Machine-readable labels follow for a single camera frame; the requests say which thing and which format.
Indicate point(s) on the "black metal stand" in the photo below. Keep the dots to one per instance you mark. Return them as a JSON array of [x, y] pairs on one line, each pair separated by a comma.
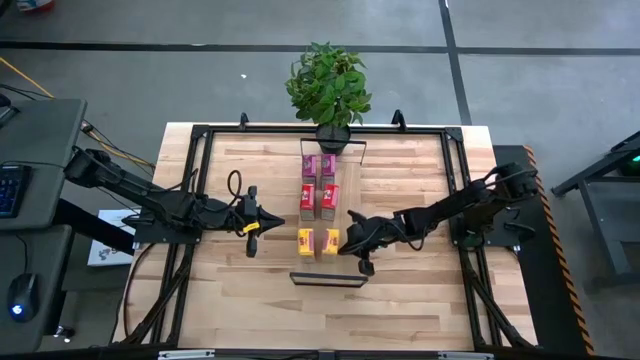
[[600, 200]]

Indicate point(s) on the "black hazard-striped floor mat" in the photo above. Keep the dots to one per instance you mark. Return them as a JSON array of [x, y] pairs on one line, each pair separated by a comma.
[[550, 280]]

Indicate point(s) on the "black metal frame shelf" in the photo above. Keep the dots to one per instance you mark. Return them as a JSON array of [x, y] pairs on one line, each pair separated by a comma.
[[318, 224]]

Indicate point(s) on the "green potted plant black pot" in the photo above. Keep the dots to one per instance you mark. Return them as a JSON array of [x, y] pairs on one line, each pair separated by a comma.
[[327, 90]]

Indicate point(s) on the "silver metal bracket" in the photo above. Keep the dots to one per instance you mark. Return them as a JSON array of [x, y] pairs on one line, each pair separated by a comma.
[[465, 356], [186, 354]]

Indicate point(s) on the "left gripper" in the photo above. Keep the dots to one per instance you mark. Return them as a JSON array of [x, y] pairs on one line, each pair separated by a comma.
[[252, 195]]

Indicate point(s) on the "purple Raisin Bran cereal box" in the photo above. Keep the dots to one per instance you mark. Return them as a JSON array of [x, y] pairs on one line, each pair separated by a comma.
[[309, 167], [328, 167]]

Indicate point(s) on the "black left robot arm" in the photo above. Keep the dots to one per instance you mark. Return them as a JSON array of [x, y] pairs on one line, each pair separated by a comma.
[[130, 187]]

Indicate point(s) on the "red Froot Loops cereal box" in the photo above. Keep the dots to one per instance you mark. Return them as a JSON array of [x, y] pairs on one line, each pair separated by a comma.
[[307, 197], [330, 197]]

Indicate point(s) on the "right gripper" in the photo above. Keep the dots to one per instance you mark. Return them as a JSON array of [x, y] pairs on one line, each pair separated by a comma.
[[380, 232]]

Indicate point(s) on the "black aluminium rig frame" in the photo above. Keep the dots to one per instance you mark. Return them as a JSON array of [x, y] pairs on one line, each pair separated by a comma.
[[250, 129]]

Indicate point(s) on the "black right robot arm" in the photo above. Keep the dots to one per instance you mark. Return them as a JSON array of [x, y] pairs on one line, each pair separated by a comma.
[[450, 205]]

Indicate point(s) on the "grey desk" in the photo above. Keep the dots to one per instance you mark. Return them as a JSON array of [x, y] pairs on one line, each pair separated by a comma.
[[30, 250], [40, 150]]

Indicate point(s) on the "yellow Corn Pops cereal box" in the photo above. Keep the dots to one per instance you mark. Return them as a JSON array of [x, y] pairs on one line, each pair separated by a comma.
[[306, 242], [330, 242]]

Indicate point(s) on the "red and white object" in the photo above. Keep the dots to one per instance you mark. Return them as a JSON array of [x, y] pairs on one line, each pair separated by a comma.
[[34, 5]]

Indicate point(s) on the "white printed box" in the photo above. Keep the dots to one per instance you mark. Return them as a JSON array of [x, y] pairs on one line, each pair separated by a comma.
[[107, 245]]

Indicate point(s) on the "yellow tape tag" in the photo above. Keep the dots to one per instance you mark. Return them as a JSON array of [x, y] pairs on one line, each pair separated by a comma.
[[251, 228]]

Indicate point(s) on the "black keyboard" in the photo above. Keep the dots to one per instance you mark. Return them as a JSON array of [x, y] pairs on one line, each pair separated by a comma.
[[12, 192]]

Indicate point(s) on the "black computer mouse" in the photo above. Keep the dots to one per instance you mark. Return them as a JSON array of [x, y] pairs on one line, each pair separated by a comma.
[[22, 297]]

